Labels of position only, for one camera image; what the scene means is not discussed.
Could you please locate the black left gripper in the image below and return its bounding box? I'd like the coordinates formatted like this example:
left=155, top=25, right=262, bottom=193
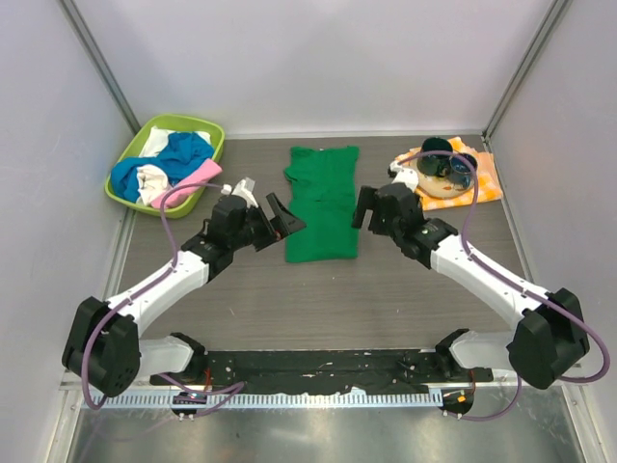
left=229, top=194, right=305, bottom=252

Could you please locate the green t shirt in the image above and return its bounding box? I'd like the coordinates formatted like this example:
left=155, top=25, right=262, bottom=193
left=284, top=146, right=360, bottom=263

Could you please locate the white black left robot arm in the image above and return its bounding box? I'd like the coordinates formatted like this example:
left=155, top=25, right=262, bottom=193
left=62, top=194, right=306, bottom=397

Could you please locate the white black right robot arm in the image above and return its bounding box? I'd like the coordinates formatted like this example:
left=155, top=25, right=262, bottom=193
left=352, top=183, right=589, bottom=390

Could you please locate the beige ceramic plate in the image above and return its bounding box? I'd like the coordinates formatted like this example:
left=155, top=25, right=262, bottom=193
left=410, top=162, right=474, bottom=200

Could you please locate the dark green mug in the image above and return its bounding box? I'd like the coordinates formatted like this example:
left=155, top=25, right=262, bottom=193
left=416, top=137, right=454, bottom=177

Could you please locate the pink t shirt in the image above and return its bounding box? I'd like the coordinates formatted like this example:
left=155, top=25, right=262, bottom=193
left=150, top=159, right=223, bottom=209

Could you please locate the dark blue mug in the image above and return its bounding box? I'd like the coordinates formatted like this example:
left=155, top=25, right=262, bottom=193
left=447, top=153, right=478, bottom=191

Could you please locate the orange checkered cloth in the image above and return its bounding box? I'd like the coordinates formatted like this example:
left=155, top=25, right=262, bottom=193
left=416, top=137, right=502, bottom=210

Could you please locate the blue t shirt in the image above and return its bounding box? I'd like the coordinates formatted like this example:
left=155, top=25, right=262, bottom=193
left=110, top=127, right=215, bottom=204

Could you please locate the white t shirt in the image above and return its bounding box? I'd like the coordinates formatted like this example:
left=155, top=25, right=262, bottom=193
left=136, top=164, right=171, bottom=206

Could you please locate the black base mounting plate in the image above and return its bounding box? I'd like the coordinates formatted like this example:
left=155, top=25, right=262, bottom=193
left=171, top=349, right=494, bottom=395

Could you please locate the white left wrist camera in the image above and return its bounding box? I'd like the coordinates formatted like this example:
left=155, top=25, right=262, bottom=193
left=221, top=177, right=258, bottom=207

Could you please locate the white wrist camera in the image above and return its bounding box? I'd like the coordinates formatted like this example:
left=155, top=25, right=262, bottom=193
left=221, top=177, right=258, bottom=207
left=388, top=161, right=419, bottom=191

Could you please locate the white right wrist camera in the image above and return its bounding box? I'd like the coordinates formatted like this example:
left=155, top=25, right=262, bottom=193
left=388, top=161, right=419, bottom=191

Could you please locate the white slotted cable duct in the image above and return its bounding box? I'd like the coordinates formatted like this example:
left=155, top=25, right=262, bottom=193
left=104, top=388, right=443, bottom=410

